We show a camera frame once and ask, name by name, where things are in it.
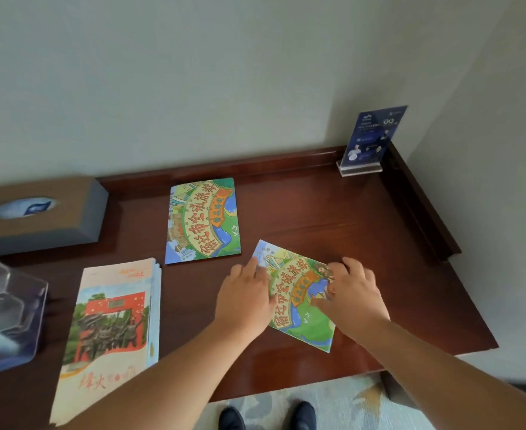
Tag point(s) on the person's left hand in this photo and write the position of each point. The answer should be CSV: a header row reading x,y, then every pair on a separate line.
x,y
242,304

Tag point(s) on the person's right hand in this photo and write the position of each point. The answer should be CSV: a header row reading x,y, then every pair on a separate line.
x,y
357,304

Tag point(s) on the person's right thumb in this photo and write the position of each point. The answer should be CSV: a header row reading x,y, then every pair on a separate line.
x,y
323,305

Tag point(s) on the person's right middle finger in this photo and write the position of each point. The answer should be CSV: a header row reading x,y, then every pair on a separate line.
x,y
355,267

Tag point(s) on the person's left middle finger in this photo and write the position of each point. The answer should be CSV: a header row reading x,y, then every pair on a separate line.
x,y
250,269

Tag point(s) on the person's left thumb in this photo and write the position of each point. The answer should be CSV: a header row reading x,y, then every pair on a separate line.
x,y
272,301

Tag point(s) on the colourful illustrated map brochure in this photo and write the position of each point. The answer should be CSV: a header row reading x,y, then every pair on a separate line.
x,y
305,308
202,221

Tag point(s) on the person's left forearm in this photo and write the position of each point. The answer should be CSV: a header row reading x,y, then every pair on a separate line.
x,y
164,385

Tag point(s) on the person's right forearm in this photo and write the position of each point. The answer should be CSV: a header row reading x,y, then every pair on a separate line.
x,y
446,385

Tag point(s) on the person's left black shoe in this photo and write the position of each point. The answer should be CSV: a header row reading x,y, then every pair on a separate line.
x,y
231,420

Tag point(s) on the blue card in acrylic stand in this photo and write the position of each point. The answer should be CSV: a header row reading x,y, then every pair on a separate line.
x,y
372,136

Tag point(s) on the stack of red picture magazines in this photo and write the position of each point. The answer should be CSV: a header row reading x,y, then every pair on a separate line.
x,y
108,335

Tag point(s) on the brown grey tissue box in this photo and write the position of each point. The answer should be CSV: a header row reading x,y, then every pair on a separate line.
x,y
66,223

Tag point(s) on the white tissue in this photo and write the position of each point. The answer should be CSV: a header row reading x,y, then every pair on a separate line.
x,y
21,207

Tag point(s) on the clear acrylic brochure holder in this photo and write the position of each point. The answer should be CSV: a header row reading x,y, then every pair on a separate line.
x,y
3,317

